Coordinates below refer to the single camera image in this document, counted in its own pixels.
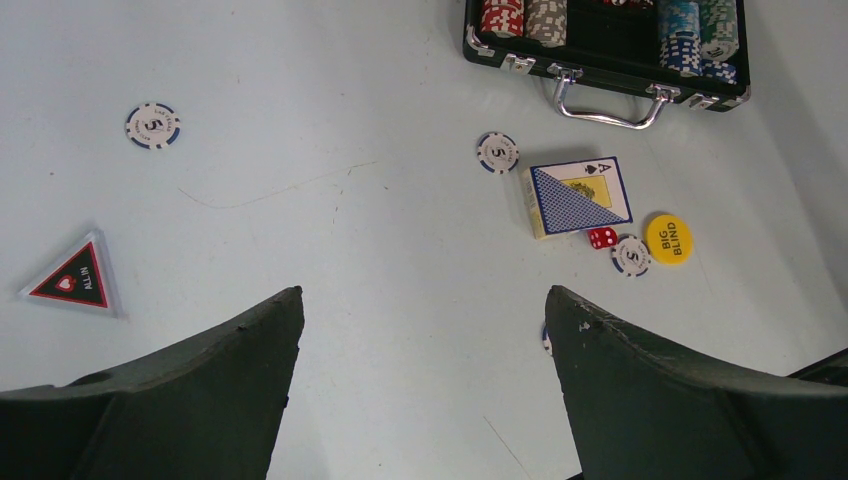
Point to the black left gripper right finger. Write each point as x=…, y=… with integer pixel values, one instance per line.
x=641, y=406

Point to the green poker chip stack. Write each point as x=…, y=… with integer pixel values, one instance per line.
x=719, y=33

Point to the red poker chip stack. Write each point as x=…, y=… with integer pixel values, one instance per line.
x=503, y=18

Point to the white poker chip by die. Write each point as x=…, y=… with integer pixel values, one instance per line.
x=630, y=256

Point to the white poker chip front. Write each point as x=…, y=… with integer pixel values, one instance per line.
x=546, y=341

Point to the white blue poker chip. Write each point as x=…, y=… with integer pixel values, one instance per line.
x=152, y=126

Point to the all in triangle button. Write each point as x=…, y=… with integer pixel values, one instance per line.
x=81, y=279

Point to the light blue chip stack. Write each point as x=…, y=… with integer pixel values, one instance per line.
x=679, y=37

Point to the red die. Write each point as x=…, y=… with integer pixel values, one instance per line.
x=602, y=238

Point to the yellow big blind button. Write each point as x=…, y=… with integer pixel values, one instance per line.
x=669, y=239

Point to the black poker set case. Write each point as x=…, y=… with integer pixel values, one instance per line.
x=612, y=46

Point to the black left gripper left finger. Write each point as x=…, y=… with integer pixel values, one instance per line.
x=207, y=407

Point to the blue playing card deck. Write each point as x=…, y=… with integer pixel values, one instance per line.
x=566, y=197

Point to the white poker chip near deck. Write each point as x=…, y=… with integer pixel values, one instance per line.
x=497, y=152

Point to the grey poker chip stack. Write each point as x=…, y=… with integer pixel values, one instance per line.
x=546, y=22

